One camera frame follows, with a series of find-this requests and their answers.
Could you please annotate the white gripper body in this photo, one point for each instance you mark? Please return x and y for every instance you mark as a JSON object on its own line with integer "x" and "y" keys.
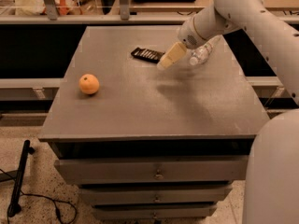
{"x": 188, "y": 36}

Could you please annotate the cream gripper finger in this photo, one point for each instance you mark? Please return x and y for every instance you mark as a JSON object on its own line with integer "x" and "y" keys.
{"x": 175, "y": 53}

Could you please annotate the black rxbar chocolate wrapper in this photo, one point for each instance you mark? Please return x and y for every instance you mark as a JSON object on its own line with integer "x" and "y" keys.
{"x": 147, "y": 55}

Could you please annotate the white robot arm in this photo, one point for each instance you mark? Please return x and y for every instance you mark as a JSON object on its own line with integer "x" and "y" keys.
{"x": 272, "y": 180}

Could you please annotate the clear plastic water bottle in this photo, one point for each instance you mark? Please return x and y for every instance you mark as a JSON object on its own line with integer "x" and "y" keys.
{"x": 201, "y": 54}

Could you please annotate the orange fruit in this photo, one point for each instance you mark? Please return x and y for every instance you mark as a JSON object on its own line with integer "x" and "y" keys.
{"x": 89, "y": 84}

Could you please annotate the grey drawer cabinet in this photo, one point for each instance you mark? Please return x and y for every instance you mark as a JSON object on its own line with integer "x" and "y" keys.
{"x": 141, "y": 111}

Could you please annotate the top grey drawer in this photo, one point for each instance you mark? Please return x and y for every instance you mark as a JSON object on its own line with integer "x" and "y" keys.
{"x": 152, "y": 169}

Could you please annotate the grey drawer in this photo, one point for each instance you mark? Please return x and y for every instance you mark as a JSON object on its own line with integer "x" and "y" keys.
{"x": 195, "y": 193}
{"x": 152, "y": 169}
{"x": 154, "y": 211}

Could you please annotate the grey metal railing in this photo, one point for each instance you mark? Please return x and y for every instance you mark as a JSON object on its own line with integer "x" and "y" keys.
{"x": 157, "y": 13}

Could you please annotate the middle grey drawer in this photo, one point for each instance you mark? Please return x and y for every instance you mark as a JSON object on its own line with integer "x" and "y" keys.
{"x": 195, "y": 193}

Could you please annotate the bottom grey drawer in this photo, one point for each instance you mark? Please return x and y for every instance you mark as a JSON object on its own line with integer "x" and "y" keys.
{"x": 154, "y": 211}

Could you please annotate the black stand leg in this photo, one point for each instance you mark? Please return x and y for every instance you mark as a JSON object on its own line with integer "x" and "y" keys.
{"x": 14, "y": 207}

